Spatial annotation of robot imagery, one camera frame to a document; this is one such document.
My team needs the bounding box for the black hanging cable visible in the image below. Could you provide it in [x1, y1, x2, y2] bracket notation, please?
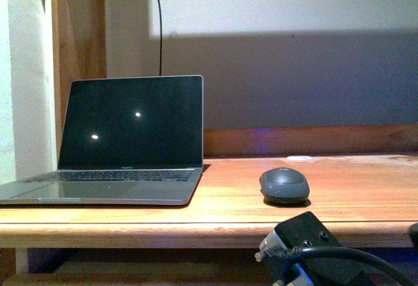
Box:
[152, 0, 164, 77]

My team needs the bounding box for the grey open laptop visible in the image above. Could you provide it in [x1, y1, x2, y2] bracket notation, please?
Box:
[1, 75, 203, 206]

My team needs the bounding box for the white round desk grommet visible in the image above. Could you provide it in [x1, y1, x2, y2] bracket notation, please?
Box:
[287, 155, 314, 161]

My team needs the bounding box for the wooden desk hutch frame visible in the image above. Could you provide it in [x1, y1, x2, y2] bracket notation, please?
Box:
[52, 0, 417, 158]

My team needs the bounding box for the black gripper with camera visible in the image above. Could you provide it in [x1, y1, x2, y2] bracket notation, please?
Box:
[255, 212, 372, 285]

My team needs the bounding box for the grey Logitech wireless mouse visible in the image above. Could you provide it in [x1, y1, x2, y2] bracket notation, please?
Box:
[259, 167, 310, 206]

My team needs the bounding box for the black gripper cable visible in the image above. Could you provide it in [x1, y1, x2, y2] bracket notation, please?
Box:
[287, 246, 415, 286]

